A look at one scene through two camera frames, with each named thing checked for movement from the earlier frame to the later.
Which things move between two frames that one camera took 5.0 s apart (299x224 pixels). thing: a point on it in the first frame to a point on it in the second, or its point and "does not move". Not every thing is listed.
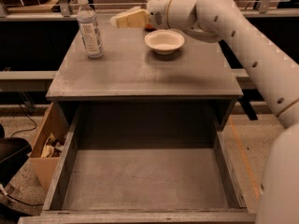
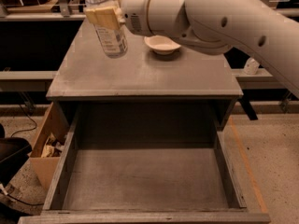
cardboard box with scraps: [48, 145] does not move
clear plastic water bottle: [89, 25] to [113, 40]
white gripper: [157, 12] to [135, 12]
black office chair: [14, 152] does not move
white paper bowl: [164, 41] does not move
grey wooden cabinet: [134, 88] does not move
